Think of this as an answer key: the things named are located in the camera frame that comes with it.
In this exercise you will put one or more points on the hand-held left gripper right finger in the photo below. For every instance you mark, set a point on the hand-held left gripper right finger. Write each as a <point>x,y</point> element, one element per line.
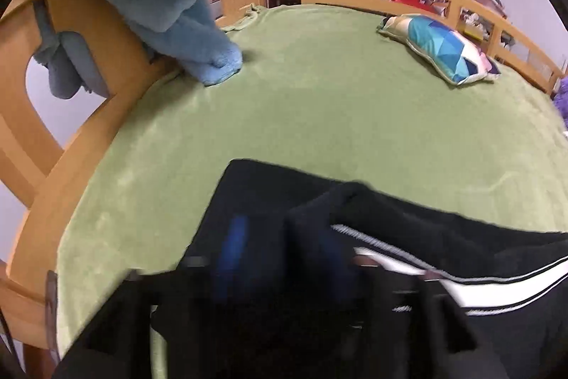
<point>330,259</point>

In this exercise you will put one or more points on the geometric patchwork pillow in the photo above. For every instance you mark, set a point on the geometric patchwork pillow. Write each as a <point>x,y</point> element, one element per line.
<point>439,46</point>

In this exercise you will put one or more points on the black pants with white stripes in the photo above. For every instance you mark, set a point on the black pants with white stripes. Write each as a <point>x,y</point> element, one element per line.
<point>399,223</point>

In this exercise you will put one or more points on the green fleece blanket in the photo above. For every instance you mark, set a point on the green fleece blanket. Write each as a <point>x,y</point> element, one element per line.
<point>310,95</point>

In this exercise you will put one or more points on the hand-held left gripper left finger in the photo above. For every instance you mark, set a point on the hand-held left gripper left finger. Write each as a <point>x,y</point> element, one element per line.
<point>233,255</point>

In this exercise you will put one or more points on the purple plush toy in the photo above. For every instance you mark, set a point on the purple plush toy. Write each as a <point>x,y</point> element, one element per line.
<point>562,99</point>

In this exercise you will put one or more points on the wooden bed frame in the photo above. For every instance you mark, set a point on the wooden bed frame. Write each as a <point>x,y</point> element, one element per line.
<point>88,28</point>

